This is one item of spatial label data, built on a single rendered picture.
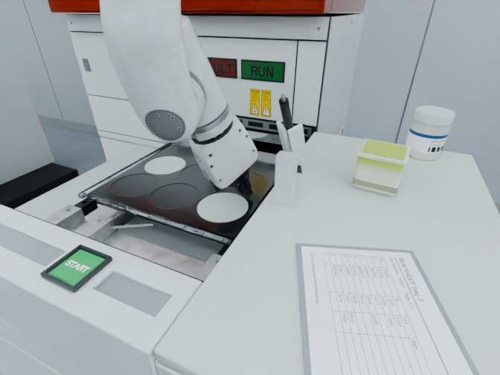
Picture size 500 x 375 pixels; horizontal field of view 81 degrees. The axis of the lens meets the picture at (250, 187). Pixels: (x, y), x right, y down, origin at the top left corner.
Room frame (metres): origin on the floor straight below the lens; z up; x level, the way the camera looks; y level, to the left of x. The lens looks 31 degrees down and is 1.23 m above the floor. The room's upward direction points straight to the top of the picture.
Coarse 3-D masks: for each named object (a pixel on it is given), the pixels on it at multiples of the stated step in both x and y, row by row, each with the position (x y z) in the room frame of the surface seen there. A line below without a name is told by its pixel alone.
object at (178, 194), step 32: (192, 160) 0.68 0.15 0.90; (256, 160) 0.68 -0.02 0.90; (96, 192) 0.53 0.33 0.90; (128, 192) 0.53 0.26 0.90; (160, 192) 0.53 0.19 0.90; (192, 192) 0.53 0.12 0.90; (224, 192) 0.53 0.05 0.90; (256, 192) 0.53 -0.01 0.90; (192, 224) 0.42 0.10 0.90; (224, 224) 0.42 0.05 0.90
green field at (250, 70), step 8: (248, 64) 0.79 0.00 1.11; (256, 64) 0.78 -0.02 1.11; (264, 64) 0.78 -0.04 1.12; (272, 64) 0.77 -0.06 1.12; (280, 64) 0.76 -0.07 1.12; (248, 72) 0.79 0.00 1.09; (256, 72) 0.78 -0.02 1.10; (264, 72) 0.78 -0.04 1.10; (272, 72) 0.77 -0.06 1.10; (280, 72) 0.76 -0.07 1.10; (280, 80) 0.76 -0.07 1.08
